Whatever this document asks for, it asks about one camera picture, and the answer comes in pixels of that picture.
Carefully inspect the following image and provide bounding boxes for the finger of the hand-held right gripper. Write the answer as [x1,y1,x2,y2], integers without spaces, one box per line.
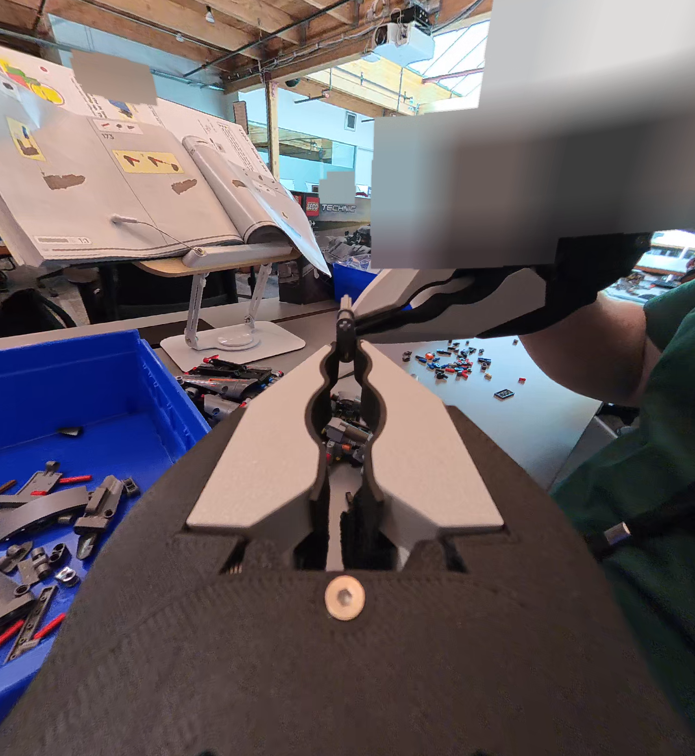
[351,267,476,324]
[358,265,547,345]

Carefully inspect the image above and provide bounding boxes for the person's right forearm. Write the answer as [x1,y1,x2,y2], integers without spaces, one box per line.
[519,289,665,410]

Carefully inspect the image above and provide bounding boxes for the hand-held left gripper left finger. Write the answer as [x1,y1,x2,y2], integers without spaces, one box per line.
[186,344,339,569]

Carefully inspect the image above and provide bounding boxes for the black lego pin connector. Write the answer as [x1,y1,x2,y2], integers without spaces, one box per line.
[335,306,359,362]

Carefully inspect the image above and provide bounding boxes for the pile of lego pieces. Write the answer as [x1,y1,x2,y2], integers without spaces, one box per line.
[0,425,143,665]

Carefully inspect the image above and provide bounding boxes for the small blue bin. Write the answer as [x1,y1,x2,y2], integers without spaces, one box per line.
[331,263,379,305]

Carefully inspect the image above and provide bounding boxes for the lego instruction booklet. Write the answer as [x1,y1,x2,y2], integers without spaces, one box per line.
[0,35,333,280]

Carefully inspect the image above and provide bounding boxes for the scatter of small lego pins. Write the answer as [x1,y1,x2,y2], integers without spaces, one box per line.
[401,339,528,386]

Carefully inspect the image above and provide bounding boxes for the person's green shirt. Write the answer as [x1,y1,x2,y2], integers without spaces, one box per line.
[551,266,695,756]

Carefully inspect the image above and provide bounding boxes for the blue plastic bin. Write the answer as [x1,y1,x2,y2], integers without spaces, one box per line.
[0,330,214,718]

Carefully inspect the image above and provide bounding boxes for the black lego set box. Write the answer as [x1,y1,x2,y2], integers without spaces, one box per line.
[291,189,373,305]

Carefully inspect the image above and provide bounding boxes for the white book stand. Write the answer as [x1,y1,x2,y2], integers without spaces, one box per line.
[111,214,308,374]

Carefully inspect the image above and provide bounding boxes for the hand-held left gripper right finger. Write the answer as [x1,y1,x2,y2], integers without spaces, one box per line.
[355,340,505,569]

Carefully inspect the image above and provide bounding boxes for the partly built lego car model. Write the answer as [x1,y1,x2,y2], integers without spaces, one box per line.
[176,354,379,467]

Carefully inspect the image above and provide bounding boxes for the white ceiling projector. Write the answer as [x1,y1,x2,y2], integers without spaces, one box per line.
[373,22,435,67]

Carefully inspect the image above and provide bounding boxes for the black shoulder strap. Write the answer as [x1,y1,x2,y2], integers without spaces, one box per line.
[584,472,695,563]

